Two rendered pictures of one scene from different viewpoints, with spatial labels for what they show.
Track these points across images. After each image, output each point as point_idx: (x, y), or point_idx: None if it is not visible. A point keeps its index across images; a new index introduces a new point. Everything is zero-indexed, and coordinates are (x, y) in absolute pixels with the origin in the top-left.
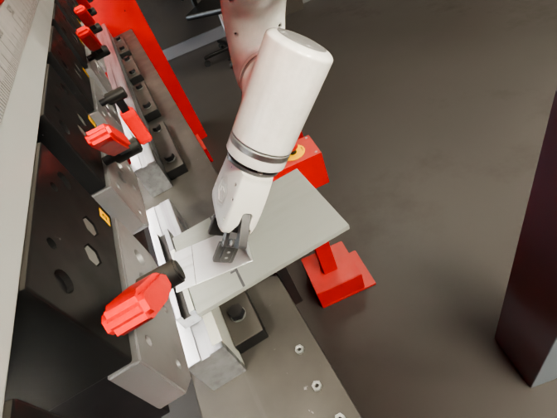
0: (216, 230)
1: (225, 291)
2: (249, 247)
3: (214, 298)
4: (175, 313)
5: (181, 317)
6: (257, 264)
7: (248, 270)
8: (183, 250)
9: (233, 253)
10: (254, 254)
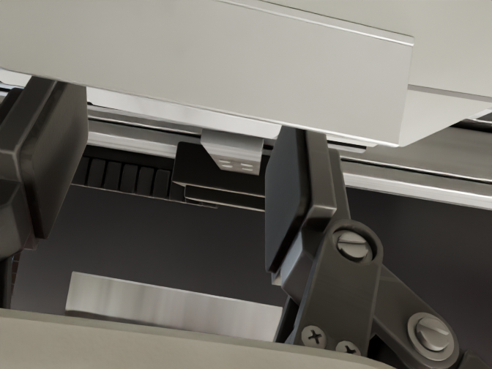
0: (75, 137)
1: (423, 119)
2: (271, 0)
3: (405, 130)
4: (340, 149)
5: (365, 150)
6: (479, 39)
7: (446, 68)
8: (91, 96)
9: (346, 200)
10: (364, 12)
